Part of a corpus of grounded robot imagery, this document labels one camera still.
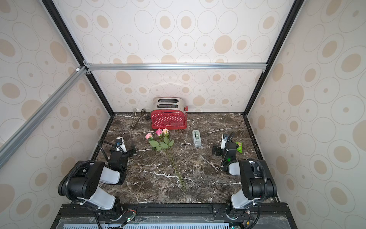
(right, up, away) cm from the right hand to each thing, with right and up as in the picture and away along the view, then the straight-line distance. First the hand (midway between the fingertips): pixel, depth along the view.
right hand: (227, 143), depth 95 cm
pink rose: (-51, 0, +3) cm, 51 cm away
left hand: (-64, +3, -5) cm, 64 cm away
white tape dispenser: (-20, +3, +5) cm, 21 cm away
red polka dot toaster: (-40, +21, +3) cm, 45 cm away
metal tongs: (-71, +24, +26) cm, 80 cm away
